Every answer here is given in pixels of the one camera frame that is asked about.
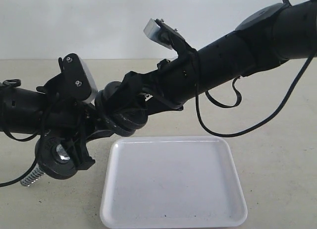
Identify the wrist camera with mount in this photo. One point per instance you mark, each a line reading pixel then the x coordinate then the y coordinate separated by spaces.
pixel 159 32
pixel 79 77

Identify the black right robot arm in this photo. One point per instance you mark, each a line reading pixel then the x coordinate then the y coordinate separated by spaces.
pixel 264 41

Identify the chrome threaded dumbbell bar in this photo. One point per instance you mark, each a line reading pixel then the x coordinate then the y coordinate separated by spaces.
pixel 36 172

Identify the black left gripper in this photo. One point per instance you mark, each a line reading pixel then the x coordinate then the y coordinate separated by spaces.
pixel 71 99

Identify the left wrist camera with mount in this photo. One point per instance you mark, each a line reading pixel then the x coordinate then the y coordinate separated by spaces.
pixel 79 77

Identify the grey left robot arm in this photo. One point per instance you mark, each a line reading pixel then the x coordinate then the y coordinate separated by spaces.
pixel 27 112

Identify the white rectangular plastic tray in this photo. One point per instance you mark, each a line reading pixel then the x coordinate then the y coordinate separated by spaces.
pixel 172 182

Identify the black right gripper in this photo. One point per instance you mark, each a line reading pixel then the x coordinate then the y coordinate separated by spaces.
pixel 170 86

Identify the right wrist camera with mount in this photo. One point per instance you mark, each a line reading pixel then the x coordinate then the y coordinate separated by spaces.
pixel 159 32

